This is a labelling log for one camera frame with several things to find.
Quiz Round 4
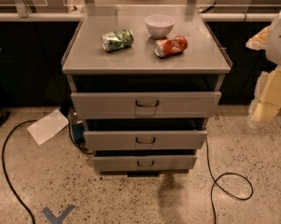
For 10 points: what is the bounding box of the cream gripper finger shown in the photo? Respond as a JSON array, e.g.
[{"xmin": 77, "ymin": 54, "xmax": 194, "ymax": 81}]
[
  {"xmin": 246, "ymin": 26, "xmax": 269, "ymax": 50},
  {"xmin": 247, "ymin": 65, "xmax": 281, "ymax": 129}
]

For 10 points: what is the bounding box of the grey drawer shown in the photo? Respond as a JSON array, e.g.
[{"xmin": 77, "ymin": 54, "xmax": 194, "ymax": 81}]
[
  {"xmin": 71, "ymin": 91, "xmax": 221, "ymax": 119},
  {"xmin": 84, "ymin": 131, "xmax": 207, "ymax": 150},
  {"xmin": 92, "ymin": 155, "xmax": 197, "ymax": 173}
]

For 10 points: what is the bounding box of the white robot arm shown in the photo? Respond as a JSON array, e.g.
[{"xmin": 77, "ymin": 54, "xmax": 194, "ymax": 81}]
[{"xmin": 246, "ymin": 11, "xmax": 281, "ymax": 129}]

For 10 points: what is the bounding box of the grey metal drawer cabinet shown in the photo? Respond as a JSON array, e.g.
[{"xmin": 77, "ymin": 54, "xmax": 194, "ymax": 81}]
[{"xmin": 61, "ymin": 4, "xmax": 233, "ymax": 176}]

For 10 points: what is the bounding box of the grey top drawer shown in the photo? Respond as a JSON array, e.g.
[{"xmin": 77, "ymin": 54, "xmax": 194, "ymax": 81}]
[{"xmin": 71, "ymin": 91, "xmax": 221, "ymax": 119}]

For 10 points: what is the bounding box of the grey bottom drawer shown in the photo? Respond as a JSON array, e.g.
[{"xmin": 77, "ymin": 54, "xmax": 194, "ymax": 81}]
[{"xmin": 92, "ymin": 155, "xmax": 197, "ymax": 173}]

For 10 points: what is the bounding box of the red cola can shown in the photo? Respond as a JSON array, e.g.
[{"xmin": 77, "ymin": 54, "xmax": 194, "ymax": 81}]
[{"xmin": 154, "ymin": 35, "xmax": 188, "ymax": 58}]

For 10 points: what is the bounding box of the white ceramic bowl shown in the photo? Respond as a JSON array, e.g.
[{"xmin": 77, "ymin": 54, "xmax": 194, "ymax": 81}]
[{"xmin": 145, "ymin": 14, "xmax": 176, "ymax": 38}]

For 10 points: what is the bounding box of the green soda can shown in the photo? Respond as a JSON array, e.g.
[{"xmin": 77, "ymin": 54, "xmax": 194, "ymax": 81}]
[{"xmin": 101, "ymin": 29, "xmax": 133, "ymax": 52}]

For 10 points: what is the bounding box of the blue power adapter box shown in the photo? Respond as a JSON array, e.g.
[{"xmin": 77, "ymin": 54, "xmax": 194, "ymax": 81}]
[{"xmin": 72, "ymin": 123, "xmax": 84, "ymax": 143}]

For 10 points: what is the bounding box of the white paper sheet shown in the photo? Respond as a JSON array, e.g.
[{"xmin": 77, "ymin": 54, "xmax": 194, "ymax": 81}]
[{"xmin": 27, "ymin": 109, "xmax": 68, "ymax": 145}]

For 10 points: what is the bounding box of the blue tape floor marker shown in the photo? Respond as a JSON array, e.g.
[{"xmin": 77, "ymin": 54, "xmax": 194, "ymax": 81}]
[{"xmin": 41, "ymin": 203, "xmax": 77, "ymax": 224}]

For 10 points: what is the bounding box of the black cable right floor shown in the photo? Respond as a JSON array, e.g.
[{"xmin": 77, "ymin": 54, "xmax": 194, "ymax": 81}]
[{"xmin": 204, "ymin": 138, "xmax": 255, "ymax": 224}]

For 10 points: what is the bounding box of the black cable floor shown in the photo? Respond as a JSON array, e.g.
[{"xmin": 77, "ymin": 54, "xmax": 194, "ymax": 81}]
[
  {"xmin": 1, "ymin": 119, "xmax": 39, "ymax": 224},
  {"xmin": 204, "ymin": 138, "xmax": 255, "ymax": 224}
]

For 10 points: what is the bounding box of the black cable left floor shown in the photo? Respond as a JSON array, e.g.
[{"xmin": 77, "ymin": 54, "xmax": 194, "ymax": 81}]
[{"xmin": 1, "ymin": 119, "xmax": 39, "ymax": 224}]

